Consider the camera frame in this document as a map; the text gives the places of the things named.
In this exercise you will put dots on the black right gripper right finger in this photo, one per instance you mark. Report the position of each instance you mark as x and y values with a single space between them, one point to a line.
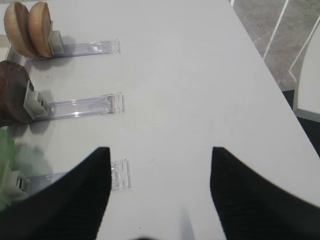
250 207

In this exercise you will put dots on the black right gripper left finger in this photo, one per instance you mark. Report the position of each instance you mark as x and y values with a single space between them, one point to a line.
72 208

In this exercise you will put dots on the clear lettuce pusher rack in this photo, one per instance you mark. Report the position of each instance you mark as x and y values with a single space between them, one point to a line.
14 186

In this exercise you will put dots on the green lettuce leaf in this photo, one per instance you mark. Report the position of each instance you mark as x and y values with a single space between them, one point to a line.
7 159

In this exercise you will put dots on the brown meat patty rear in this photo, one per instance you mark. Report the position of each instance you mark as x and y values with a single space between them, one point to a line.
14 82

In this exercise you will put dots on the clear patty pusher rack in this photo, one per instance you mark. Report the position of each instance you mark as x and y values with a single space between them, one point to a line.
40 110

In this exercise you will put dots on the clear bun pusher rack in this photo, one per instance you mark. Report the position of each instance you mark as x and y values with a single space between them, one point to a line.
61 50

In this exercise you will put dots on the top bun front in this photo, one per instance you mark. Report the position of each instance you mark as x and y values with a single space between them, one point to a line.
40 27

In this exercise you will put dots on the bun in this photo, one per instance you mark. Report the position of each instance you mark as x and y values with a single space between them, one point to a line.
40 27
16 28

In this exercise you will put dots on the top bun rear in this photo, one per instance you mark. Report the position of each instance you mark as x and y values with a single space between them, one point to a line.
16 28

